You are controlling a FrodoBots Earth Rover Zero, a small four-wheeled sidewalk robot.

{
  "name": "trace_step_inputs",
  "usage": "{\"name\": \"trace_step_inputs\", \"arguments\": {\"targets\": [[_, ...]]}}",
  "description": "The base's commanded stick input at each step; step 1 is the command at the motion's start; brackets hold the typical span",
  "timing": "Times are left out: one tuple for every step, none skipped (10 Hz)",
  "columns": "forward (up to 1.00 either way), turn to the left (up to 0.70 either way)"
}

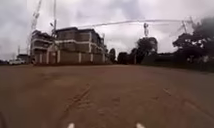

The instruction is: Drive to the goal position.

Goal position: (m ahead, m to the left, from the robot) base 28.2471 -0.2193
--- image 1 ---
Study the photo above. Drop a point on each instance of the robot's own part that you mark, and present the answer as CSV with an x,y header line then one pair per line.
x,y
71,125
140,125

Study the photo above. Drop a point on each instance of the brown dirt road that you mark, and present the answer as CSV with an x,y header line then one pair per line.
x,y
121,90

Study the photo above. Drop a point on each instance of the dark tree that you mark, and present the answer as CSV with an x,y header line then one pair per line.
x,y
146,48

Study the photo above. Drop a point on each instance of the construction crane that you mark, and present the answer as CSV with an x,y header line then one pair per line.
x,y
34,20

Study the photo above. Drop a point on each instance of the dark bushes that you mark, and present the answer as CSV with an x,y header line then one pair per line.
x,y
123,57

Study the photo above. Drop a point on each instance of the dark trees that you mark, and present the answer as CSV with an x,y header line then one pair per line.
x,y
198,41

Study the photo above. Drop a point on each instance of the white vehicle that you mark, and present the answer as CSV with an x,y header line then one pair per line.
x,y
16,61

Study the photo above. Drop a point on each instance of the tower crane with long jib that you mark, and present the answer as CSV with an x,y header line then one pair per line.
x,y
141,22

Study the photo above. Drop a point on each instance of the unfinished concrete building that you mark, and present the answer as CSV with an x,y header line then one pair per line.
x,y
73,45

